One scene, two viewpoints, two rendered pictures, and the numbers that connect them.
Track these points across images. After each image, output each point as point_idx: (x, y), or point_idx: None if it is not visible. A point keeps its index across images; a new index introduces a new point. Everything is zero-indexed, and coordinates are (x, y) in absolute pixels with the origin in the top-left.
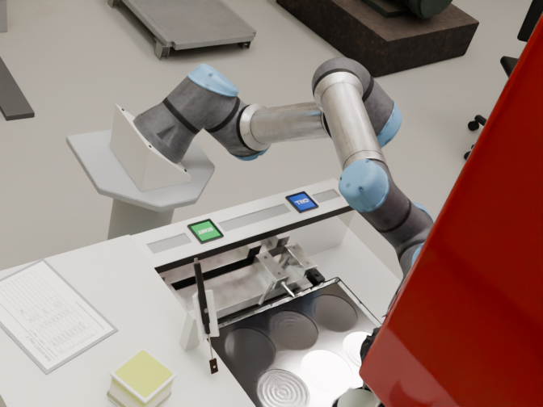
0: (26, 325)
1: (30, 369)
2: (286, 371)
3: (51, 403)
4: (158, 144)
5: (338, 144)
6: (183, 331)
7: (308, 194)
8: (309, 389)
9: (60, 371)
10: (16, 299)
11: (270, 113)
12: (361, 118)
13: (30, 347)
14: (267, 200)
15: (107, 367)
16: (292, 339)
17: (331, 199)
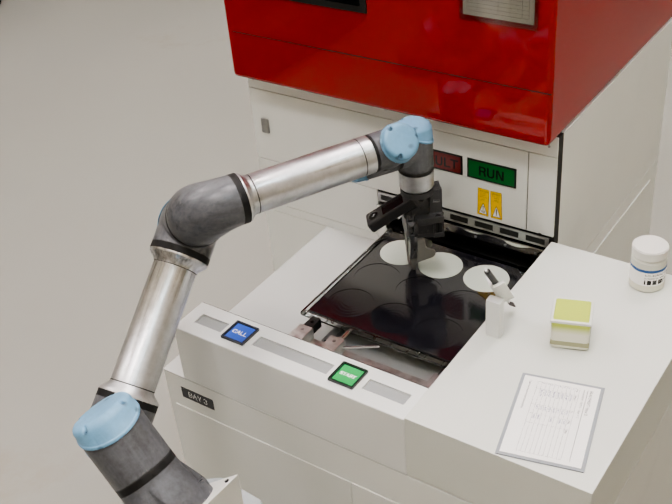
0: (576, 421)
1: (609, 399)
2: (440, 309)
3: (623, 374)
4: (207, 483)
5: (340, 174)
6: (500, 323)
7: (220, 334)
8: (446, 293)
9: (593, 384)
10: (557, 441)
11: (146, 352)
12: (308, 155)
13: (593, 408)
14: (257, 355)
15: (562, 363)
16: (403, 315)
17: (212, 320)
